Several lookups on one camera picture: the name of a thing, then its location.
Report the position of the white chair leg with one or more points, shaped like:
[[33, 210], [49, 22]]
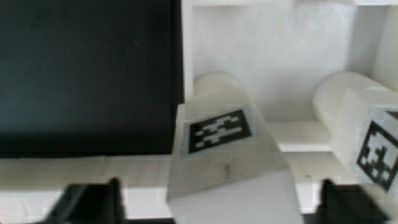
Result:
[[355, 109], [231, 184]]

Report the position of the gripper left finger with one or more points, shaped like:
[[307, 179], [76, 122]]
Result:
[[89, 205]]

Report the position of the white chair seat part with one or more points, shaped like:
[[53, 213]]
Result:
[[280, 42]]

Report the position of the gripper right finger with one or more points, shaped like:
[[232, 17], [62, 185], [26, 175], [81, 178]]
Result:
[[346, 206]]

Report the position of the white front fence bar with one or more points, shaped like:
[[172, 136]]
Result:
[[33, 179]]

